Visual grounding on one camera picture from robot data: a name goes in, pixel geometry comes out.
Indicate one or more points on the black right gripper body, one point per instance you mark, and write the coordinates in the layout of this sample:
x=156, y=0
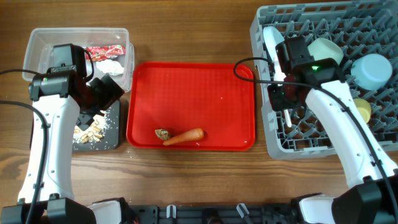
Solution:
x=280, y=98

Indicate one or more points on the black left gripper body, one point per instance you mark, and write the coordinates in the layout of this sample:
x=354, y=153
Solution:
x=102, y=95

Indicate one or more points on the white plastic spoon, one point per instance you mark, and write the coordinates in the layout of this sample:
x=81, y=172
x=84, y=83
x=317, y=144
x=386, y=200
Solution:
x=288, y=118

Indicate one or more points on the white tissue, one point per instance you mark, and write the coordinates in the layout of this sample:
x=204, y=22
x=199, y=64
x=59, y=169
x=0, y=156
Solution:
x=110, y=67

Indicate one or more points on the red snack wrapper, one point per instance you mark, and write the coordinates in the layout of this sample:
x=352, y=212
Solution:
x=106, y=52

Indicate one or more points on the green bowl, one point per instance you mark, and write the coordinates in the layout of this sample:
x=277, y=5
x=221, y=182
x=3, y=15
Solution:
x=322, y=48

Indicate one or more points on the light blue plate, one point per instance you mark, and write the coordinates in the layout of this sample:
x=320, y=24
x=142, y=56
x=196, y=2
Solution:
x=272, y=37

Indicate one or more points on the yellow cup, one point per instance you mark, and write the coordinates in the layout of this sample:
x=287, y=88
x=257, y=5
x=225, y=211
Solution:
x=364, y=109

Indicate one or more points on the light blue bowl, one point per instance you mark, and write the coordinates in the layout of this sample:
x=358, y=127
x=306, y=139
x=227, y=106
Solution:
x=371, y=72

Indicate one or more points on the orange carrot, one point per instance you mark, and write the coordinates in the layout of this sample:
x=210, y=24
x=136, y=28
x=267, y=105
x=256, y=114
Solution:
x=191, y=135

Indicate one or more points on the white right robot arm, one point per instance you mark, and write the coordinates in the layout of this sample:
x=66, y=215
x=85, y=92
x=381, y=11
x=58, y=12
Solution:
x=370, y=174

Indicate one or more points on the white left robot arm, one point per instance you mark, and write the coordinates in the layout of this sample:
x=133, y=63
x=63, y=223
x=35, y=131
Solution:
x=61, y=101

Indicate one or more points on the black waste tray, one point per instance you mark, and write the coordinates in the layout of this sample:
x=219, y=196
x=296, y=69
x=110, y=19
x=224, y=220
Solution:
x=111, y=139

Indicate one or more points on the clear plastic waste bin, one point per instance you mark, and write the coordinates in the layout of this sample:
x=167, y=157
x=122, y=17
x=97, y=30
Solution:
x=39, y=53

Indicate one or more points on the grey dishwasher rack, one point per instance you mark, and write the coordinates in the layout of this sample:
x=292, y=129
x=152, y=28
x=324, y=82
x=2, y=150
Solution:
x=359, y=28

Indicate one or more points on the rice and food scraps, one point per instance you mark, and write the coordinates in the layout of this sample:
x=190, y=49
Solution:
x=95, y=132

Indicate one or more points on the brown food scrap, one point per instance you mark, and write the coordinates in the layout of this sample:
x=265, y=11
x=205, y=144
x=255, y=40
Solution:
x=162, y=134

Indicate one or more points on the red serving tray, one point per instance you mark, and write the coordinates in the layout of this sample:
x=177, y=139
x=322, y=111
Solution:
x=178, y=97

